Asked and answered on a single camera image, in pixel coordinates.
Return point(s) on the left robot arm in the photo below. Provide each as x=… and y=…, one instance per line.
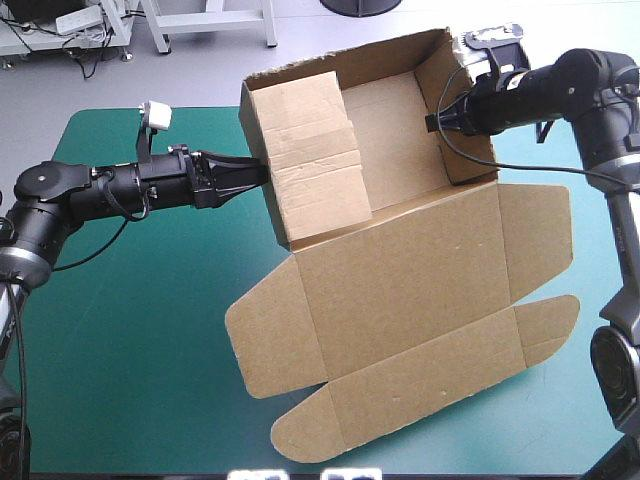
x=45, y=180

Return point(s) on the white power strip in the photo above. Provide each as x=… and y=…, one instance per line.
x=77, y=20

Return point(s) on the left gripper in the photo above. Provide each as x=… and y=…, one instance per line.
x=170, y=175

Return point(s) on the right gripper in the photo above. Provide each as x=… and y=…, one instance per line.
x=495, y=107

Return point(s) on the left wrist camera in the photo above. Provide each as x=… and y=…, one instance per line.
x=157, y=115

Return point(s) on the brown cardboard box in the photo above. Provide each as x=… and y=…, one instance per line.
x=410, y=280

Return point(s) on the white low rack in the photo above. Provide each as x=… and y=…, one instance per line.
x=30, y=42

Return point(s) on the black round base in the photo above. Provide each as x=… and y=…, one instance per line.
x=360, y=6

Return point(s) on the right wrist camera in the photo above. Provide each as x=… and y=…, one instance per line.
x=492, y=37

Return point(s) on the white metal table frame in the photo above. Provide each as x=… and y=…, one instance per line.
x=210, y=20

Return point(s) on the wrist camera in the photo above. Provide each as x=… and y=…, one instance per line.
x=492, y=37
x=157, y=115

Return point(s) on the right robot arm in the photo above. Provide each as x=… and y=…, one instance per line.
x=595, y=100

